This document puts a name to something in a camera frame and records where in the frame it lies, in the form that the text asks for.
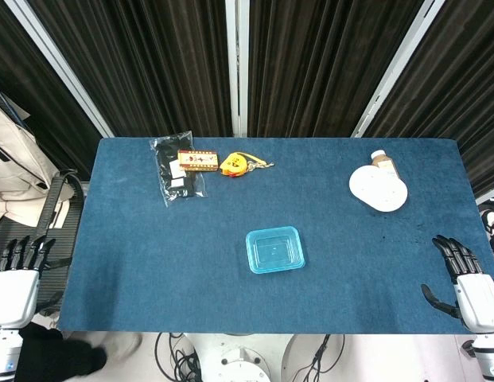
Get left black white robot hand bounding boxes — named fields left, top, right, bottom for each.
left=0, top=234, right=56, bottom=329

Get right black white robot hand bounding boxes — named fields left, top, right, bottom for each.
left=420, top=234, right=494, bottom=333

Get blue transparent plastic lid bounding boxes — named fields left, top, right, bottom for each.
left=245, top=225, right=306, bottom=275

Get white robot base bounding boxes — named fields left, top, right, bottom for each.
left=182, top=333, right=311, bottom=382

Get red yellow printed box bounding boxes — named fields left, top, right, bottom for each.
left=177, top=149, right=220, bottom=173

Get black fabric object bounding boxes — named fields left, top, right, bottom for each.
left=15, top=322, right=108, bottom=382

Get black white sneaker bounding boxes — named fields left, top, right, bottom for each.
left=480, top=209, right=494, bottom=255

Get beige fabric bag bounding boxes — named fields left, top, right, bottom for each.
left=0, top=99, right=60, bottom=228

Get blue felt table cloth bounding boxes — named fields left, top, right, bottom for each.
left=56, top=137, right=494, bottom=335

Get white oval plate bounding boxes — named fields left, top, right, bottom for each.
left=348, top=163, right=409, bottom=213

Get brown bottle white cap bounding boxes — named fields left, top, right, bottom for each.
left=370, top=149, right=401, bottom=180

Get black item in clear bag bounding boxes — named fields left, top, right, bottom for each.
left=150, top=130, right=208, bottom=209

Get black pleated curtain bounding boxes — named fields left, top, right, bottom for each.
left=0, top=0, right=103, bottom=181
left=248, top=0, right=425, bottom=138
left=364, top=0, right=494, bottom=198
left=27, top=0, right=234, bottom=138

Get yellow tape measure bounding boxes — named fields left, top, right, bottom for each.
left=220, top=151, right=250, bottom=177

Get black webbing strap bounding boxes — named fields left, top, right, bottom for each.
left=34, top=170, right=87, bottom=315

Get black floor cable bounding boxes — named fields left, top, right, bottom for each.
left=154, top=333, right=202, bottom=382
left=290, top=333, right=345, bottom=382

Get white metal frame post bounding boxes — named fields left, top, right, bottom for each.
left=351, top=0, right=446, bottom=138
left=224, top=0, right=251, bottom=138
left=3, top=0, right=115, bottom=138

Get keys with yellow lanyard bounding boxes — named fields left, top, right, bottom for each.
left=246, top=158, right=275, bottom=173

